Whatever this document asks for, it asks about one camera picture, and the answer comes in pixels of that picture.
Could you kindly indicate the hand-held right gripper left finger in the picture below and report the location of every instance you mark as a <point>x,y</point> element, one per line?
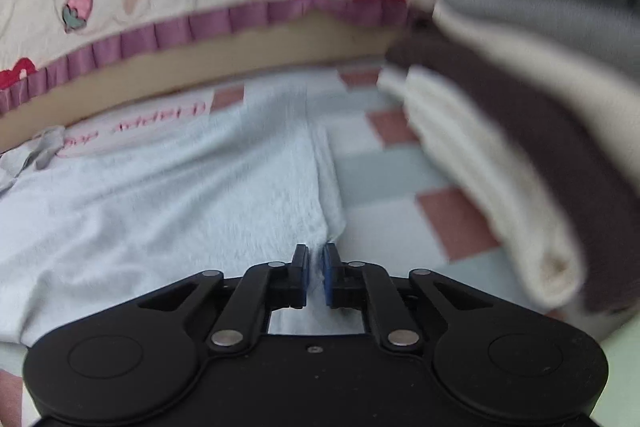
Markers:
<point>301,277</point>

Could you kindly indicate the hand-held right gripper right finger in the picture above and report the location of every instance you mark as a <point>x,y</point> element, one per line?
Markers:
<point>328,277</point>

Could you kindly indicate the light grey printed t-shirt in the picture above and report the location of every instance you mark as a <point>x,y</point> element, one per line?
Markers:
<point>175,207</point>

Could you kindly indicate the stack of folded clothes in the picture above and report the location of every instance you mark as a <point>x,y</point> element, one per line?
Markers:
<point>525,82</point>

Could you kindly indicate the dog printed checkered mat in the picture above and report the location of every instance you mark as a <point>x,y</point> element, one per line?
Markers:
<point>390,172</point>

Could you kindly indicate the beige bed base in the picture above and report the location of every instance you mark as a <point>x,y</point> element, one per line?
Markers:
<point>200,67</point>

